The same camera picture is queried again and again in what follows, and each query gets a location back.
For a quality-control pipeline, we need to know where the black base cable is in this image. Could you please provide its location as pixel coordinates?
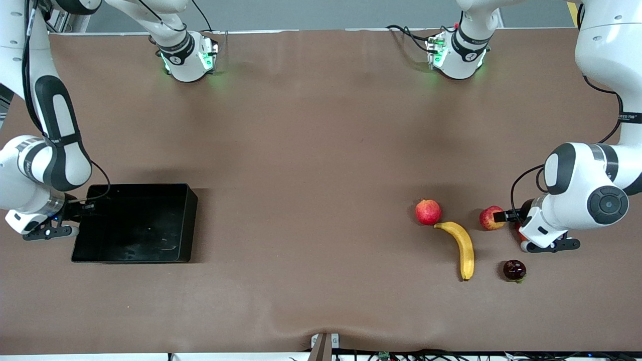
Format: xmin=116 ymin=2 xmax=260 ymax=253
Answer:
xmin=191 ymin=0 xmax=214 ymax=34
xmin=385 ymin=24 xmax=444 ymax=53

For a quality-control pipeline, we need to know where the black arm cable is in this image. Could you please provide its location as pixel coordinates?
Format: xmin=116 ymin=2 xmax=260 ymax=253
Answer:
xmin=511 ymin=0 xmax=625 ymax=216
xmin=23 ymin=0 xmax=111 ymax=204

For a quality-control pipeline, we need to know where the dark purple mangosteen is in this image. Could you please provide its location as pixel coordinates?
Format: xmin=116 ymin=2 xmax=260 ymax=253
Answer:
xmin=503 ymin=259 xmax=527 ymax=284

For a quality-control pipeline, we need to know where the aluminium frame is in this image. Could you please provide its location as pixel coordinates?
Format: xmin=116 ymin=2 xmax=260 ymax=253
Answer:
xmin=43 ymin=5 xmax=71 ymax=34

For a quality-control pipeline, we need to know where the black left base cable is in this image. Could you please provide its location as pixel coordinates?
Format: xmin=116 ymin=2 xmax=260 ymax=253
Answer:
xmin=385 ymin=24 xmax=444 ymax=53

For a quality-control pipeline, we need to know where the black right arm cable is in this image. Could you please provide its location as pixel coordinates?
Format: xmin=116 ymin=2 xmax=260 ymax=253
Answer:
xmin=23 ymin=0 xmax=111 ymax=204

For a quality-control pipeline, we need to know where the yellow banana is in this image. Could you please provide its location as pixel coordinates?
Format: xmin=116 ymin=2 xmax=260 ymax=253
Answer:
xmin=433 ymin=221 xmax=475 ymax=281

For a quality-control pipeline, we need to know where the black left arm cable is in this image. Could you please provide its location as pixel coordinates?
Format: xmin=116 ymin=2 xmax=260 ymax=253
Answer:
xmin=511 ymin=0 xmax=625 ymax=216

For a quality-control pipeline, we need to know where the red yellow apple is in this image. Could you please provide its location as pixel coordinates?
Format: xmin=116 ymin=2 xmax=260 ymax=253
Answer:
xmin=479 ymin=205 xmax=506 ymax=231

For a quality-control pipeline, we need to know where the black right base cable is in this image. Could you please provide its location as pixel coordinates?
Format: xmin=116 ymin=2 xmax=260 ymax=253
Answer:
xmin=191 ymin=0 xmax=214 ymax=34

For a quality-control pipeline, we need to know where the red pomegranate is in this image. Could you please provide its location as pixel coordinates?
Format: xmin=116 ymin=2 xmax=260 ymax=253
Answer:
xmin=415 ymin=198 xmax=442 ymax=226

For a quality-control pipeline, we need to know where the black plastic box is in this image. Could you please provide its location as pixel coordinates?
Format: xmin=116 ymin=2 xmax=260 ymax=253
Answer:
xmin=71 ymin=183 xmax=198 ymax=264

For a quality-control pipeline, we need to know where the brown table cover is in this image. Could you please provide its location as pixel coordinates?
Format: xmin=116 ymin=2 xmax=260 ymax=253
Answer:
xmin=0 ymin=28 xmax=642 ymax=356

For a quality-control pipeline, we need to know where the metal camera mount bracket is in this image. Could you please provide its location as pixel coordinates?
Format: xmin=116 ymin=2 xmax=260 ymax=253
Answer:
xmin=308 ymin=332 xmax=340 ymax=361

